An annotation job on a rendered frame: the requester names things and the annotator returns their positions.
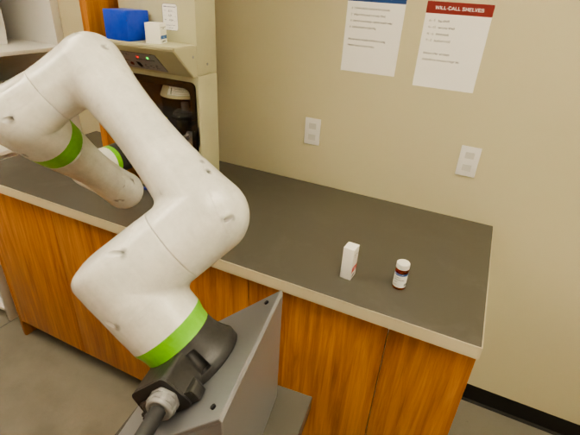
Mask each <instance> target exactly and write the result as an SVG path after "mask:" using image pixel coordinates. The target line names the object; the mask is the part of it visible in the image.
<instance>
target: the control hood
mask: <svg viewBox="0 0 580 435"><path fill-rule="evenodd" d="M109 40H110V41H112V42H113V43H114V44H115V45H116V46H117V48H118V49H119V50H122V51H128V52H134V53H140V54H152V55H155V57H156V58H157V59H158V60H159V61H160V63H161V64H162V65H163V66H164V67H165V68H166V69H167V71H168V72H161V71H155V70H149V69H144V68H139V67H132V66H130V67H131V68H136V69H142V70H148V71H153V72H158V73H169V74H174V75H179V76H185V77H190V78H196V77H197V76H198V69H197V51H196V46H195V45H191V44H184V43H177V42H170V41H168V42H167V43H163V44H153V43H146V40H144V41H118V40H112V39H109Z"/></svg>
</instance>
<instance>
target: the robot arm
mask: <svg viewBox="0 0 580 435"><path fill-rule="evenodd" d="M84 110H88V111H90V113H91V114H92V115H93V116H94V117H95V118H96V119H97V120H98V121H99V123H100V124H101V125H102V126H103V127H104V129H105V130H106V131H107V132H108V134H109V135H110V136H111V138H112V139H113V140H114V141H115V142H114V143H112V144H110V145H107V146H104V147H101V148H96V146H95V145H94V144H93V143H92V142H91V141H90V140H89V139H88V138H87V137H86V136H85V134H84V133H83V132H82V131H81V130H80V129H79V128H78V127H77V126H76V125H75V124H74V123H73V122H72V121H71V119H72V118H74V117H75V116H77V115H78V114H79V113H81V112H83V111H84ZM0 145H2V146H4V147H6V148H7V149H9V150H11V151H13V152H15V153H17V154H19V155H21V156H23V157H25V158H27V159H29V160H31V161H33V162H35V163H37V164H39V165H42V166H44V167H46V168H49V169H51V170H53V171H55V172H57V173H61V174H64V175H65V176H68V177H70V178H72V179H73V180H74V181H75V182H76V183H77V184H79V185H80V186H83V187H85V188H87V189H89V190H90V191H93V192H94V193H96V194H97V195H99V196H100V197H102V198H103V199H105V200H106V201H107V202H108V203H110V204H111V205H113V206H115V207H116V208H120V209H128V208H131V207H133V206H135V205H137V204H138V203H139V202H140V201H141V199H142V196H143V185H142V182H143V184H144V185H145V187H146V188H147V189H148V192H149V193H150V195H151V197H152V198H153V200H154V205H153V207H152V208H151V209H150V210H149V211H147V212H146V213H145V214H143V215H142V216H141V217H139V218H138V219H137V220H136V221H135V222H133V223H132V224H131V225H129V226H128V227H127V228H125V229H124V230H123V231H121V232H120V233H119V234H117V235H116V236H115V237H113V238H112V239H111V240H110V241H108V242H107V243H106V244H105V245H104V246H103V247H101V248H100V249H98V250H97V251H96V252H95V253H93V254H92V255H91V256H90V257H89V258H88V259H87V260H86V261H85V262H84V263H83V264H82V266H81V267H80V268H79V270H78V271H77V272H76V274H75V275H74V276H73V278H72V283H71V288H72V292H73V293H74V295H75V296H76V297H77V298H78V299H79V300H80V301H81V302H82V303H83V304H84V305H85V307H86V308H87V309H88V310H89V311H90V312H91V313H92V314H93V315H94V316H95V317H96V318H97V319H98V320H99V321H100V322H101V323H102V324H103V325H104V326H105V327H106V328H107V329H108V330H109V331H110V333H111V334H112V335H113V336H114V337H115V338H116V339H117V340H118V341H119V342H120V343H121V344H122V345H123V346H124V347H125V348H126V349H127V350H128V351H129V352H130V353H131V354H132V355H133V356H134V357H135V358H137V359H139V360H141V361H143V362H144V363H146V364H147V365H148V366H149V367H150V370H149V371H148V373H147V374H146V375H145V376H144V378H143V379H142V381H141V383H140V384H139V386H138V387H137V388H136V390H135V392H134V393H133V394H132V398H133V399H134V401H135V402H136V403H137V405H138V406H139V407H140V408H141V409H142V410H143V412H142V417H143V421H142V423H141V424H140V426H139V428H138V429H137V431H136V433H135V435H154V433H155V432H156V430H157V428H158V426H159V425H160V423H161V422H162V421H164V420H168V419H170V418H171V417H172V416H174V414H175V413H177V412H179V411H182V410H184V409H186V408H188V407H189V406H190V405H191V404H193V403H195V402H197V401H199V400H201V398H202V396H203V394H204V392H205V387H204V386H203V385H204V384H205V383H207V382H208V381H209V380H210V379H211V378H212V377H213V376H214V375H215V374H216V373H217V371H218V370H219V369H220V368H221V367H222V366H223V364H224V363H225V361H226V360H227V359H228V357H229V356H230V353H231V352H232V351H233V349H234V347H235V345H236V340H237V334H236V332H235V331H234V330H233V328H232V327H231V326H230V325H225V324H222V323H220V322H218V321H217V320H215V319H214V318H212V317H211V316H210V315H209V314H208V313H207V312H206V310H205V309H204V307H202V305H201V303H200V301H199V298H198V297H197V296H196V295H195V294H194V293H193V292H192V290H191V288H190V285H191V282H192V281H194V280H195V279H196V278H197V277H199V276H200V275H201V274H202V273H204V271H206V269H208V268H209V267H210V266H212V265H213V264H214V263H215V262H217V261H218V260H219V259H220V258H222V257H223V256H224V255H226V254H227V253H228V252H229V251H230V250H232V249H233V248H234V247H236V246H237V245H238V244H239V243H240V242H241V241H242V239H243V237H244V236H245V234H246V232H247V229H248V227H249V205H248V202H247V199H246V198H245V196H244V195H243V193H242V191H241V190H240V189H239V188H238V187H237V186H236V185H235V184H234V183H232V182H231V181H230V180H229V179H228V178H226V177H225V176H224V175H223V174H222V173H220V172H219V171H218V170H217V169H216V168H215V167H214V166H213V165H212V164H211V163H210V162H209V161H208V160H207V159H206V158H205V157H204V156H203V155H201V154H200V153H199V152H198V151H197V150H196V149H195V148H194V147H193V146H192V145H191V144H190V143H189V142H188V141H187V140H186V139H185V137H184V136H183V135H182V134H181V133H180V132H179V131H178V130H177V129H176V128H175V127H174V126H173V125H172V124H171V123H170V122H169V121H168V119H167V118H166V117H165V116H164V115H163V113H162V112H161V111H160V109H159V108H158V107H157V106H156V104H155V103H154V102H153V100H152V99H151V98H150V96H149V95H148V94H147V93H146V92H145V90H144V89H143V87H142V86H141V84H140V83H139V81H138V80H137V78H136V76H135V75H134V74H133V72H132V71H131V69H130V67H129V65H128V64H127V62H126V60H125V59H124V57H123V55H122V54H121V52H120V50H119V49H118V48H117V46H116V45H115V44H114V43H113V42H112V41H110V40H109V39H108V38H106V37H104V36H102V35H100V34H97V33H94V32H89V31H81V32H76V33H73V34H70V35H69V36H67V37H66V38H64V39H63V40H62V41H61V42H60V43H59V44H58V45H57V46H56V47H54V48H53V49H52V50H51V51H50V52H48V53H47V54H46V55H45V56H43V57H42V58H41V59H39V60H38V61H37V62H35V63H34V64H33V65H32V66H30V67H29V68H28V69H26V70H25V71H24V72H21V73H19V74H17V75H16V76H15V77H13V78H11V79H9V80H7V81H5V82H3V83H2V84H1V85H0ZM132 167H133V168H134V169H135V170H136V172H137V174H138V175H139V177H140V178H141V180H142V182H141V181H140V179H139V178H138V177H137V176H136V175H134V174H133V173H131V172H129V171H127V170H129V169H131V168H132Z"/></svg>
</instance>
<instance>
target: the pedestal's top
mask: <svg viewBox="0 0 580 435"><path fill-rule="evenodd" d="M311 407H312V397H311V396H309V395H306V394H302V393H300V392H297V391H294V390H292V389H289V388H284V387H282V386H279V385H278V386H277V396H276V399H275V402H274V405H273V408H272V411H271V413H270V415H269V418H268V422H267V424H266V427H265V430H264V432H263V434H262V435H301V434H302V432H303V430H304V427H305V424H306V421H307V418H308V415H309V413H310V411H311ZM135 410H136V409H135ZM135 410H134V411H135ZM133 413H134V412H133ZM133 413H132V414H133ZM132 414H131V415H132ZM131 415H130V416H129V417H128V418H127V420H126V421H125V422H124V423H123V425H122V426H121V427H120V429H119V430H118V431H117V433H116V434H115V435H118V434H119V433H120V431H121V430H122V429H123V427H124V426H125V425H126V423H127V422H128V420H129V418H130V417H131Z"/></svg>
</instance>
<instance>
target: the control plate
mask: <svg viewBox="0 0 580 435"><path fill-rule="evenodd" d="M120 52H121V54H122V55H123V57H124V59H125V60H126V61H127V62H128V63H127V64H128V65H129V66H132V67H139V68H144V69H149V70H155V71H161V72H166V73H168V71H167V69H166V68H165V67H164V66H163V65H162V64H161V63H160V61H159V60H158V59H157V58H156V57H155V55H152V54H140V53H134V52H128V51H122V50H120ZM136 56H138V57H139V58H137V57H136ZM146 57H148V59H146ZM131 61H132V62H134V63H135V64H134V65H132V64H131V63H130V62H131ZM137 61H138V62H140V63H141V64H142V65H143V66H139V65H138V64H137ZM145 64H147V66H145ZM150 65H152V67H151V66H150ZM156 66H158V67H156Z"/></svg>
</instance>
